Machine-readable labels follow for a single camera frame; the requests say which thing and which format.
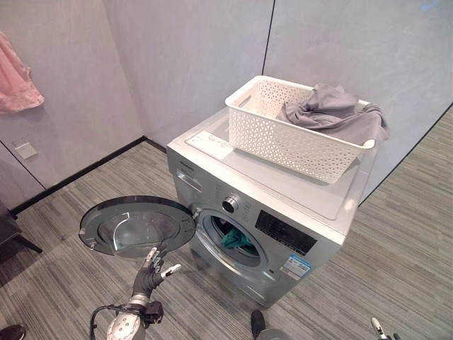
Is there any pink hanging garment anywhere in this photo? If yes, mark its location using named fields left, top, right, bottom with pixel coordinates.
left=0, top=30, right=45, bottom=114

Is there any grey garment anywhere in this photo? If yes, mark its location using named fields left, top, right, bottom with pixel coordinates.
left=275, top=83, right=390, bottom=147

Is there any white wall socket plate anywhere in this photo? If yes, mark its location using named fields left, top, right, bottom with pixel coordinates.
left=12, top=140, right=38, bottom=160

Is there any person's dark red shoe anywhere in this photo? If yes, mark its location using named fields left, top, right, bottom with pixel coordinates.
left=0, top=323, right=26, bottom=340

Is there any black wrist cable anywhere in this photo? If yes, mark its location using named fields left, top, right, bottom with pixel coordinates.
left=88, top=304, right=123, bottom=340

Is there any round washing machine door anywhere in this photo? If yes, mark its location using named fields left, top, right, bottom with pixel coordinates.
left=79, top=195, right=196, bottom=262

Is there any teal garment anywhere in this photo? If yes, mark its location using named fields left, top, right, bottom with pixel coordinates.
left=221, top=226, right=253, bottom=249

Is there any white perforated laundry basket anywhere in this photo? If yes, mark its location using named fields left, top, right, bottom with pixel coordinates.
left=224, top=75, right=376, bottom=186

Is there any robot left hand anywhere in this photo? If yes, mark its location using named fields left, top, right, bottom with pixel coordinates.
left=131, top=242, right=183, bottom=295

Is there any silver front-load washing machine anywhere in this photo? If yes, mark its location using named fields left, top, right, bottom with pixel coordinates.
left=165, top=106, right=376, bottom=308

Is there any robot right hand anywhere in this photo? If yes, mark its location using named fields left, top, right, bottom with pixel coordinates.
left=370, top=317, right=387, bottom=340

